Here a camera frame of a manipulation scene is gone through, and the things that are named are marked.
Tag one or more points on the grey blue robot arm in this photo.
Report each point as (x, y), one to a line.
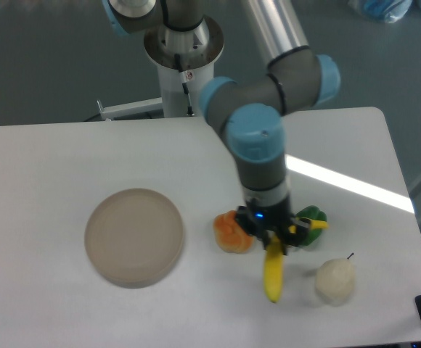
(248, 119)

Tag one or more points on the beige round plate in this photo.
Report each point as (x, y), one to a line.
(134, 237)

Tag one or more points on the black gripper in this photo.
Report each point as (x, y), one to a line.
(260, 222)

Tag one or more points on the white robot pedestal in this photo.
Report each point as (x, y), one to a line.
(185, 64)

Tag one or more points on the yellow banana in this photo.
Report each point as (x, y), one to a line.
(273, 264)

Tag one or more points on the orange knotted bread roll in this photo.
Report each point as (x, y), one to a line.
(229, 236)

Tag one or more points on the white pear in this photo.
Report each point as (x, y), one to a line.
(335, 280)

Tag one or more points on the blue plastic bag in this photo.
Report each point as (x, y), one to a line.
(386, 11)

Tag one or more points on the white left stand leg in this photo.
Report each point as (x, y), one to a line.
(129, 110)

